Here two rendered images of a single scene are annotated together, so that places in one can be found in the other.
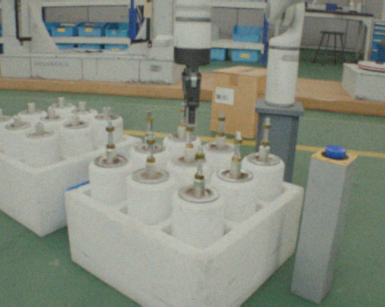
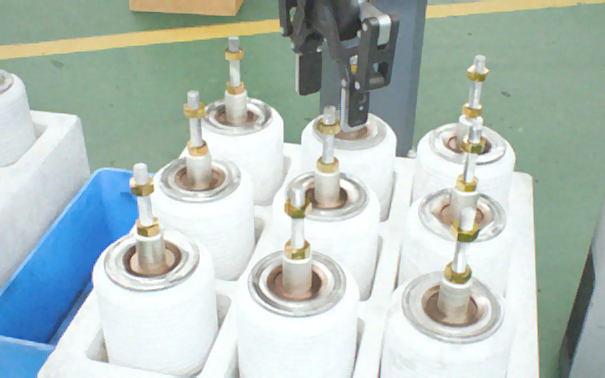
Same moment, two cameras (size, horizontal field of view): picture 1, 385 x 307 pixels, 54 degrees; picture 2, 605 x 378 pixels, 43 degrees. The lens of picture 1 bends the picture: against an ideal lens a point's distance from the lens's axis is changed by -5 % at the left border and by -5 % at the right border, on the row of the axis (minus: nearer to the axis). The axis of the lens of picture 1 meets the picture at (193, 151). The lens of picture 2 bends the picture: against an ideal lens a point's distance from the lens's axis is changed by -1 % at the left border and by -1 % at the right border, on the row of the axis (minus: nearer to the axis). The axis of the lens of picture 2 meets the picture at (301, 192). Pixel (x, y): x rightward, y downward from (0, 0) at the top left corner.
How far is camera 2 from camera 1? 42 cm
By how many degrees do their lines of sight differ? 28
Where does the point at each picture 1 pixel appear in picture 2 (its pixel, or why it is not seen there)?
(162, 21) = not seen: outside the picture
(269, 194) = not seen: hidden behind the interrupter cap
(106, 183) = (170, 327)
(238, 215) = not seen: hidden behind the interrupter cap
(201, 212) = (492, 359)
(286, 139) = (406, 46)
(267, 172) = (497, 177)
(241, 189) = (501, 253)
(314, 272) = not seen: outside the picture
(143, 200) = (312, 354)
